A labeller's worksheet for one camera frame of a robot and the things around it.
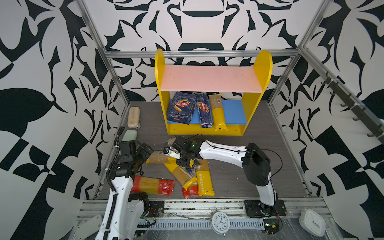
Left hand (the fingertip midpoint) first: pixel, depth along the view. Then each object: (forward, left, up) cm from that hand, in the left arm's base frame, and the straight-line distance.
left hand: (144, 150), depth 79 cm
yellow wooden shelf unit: (+35, -37, +1) cm, 51 cm away
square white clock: (-33, -78, -10) cm, 86 cm away
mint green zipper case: (+18, +16, -13) cm, 27 cm away
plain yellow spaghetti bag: (+23, -42, +1) cm, 48 cm away
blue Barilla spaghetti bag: (+22, -33, +3) cm, 40 cm away
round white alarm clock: (-32, -36, -9) cm, 49 cm away
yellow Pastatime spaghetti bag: (-12, -31, -11) cm, 35 cm away
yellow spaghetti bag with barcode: (-1, -6, -8) cm, 10 cm away
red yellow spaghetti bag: (-15, -4, -11) cm, 19 cm away
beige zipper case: (+30, +15, -10) cm, 35 cm away
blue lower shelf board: (+25, -53, 0) cm, 58 cm away
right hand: (-1, -18, -7) cm, 19 cm away
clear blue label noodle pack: (-9, -24, -8) cm, 27 cm away
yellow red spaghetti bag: (-14, -22, -9) cm, 28 cm away
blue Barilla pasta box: (+22, -19, +6) cm, 30 cm away
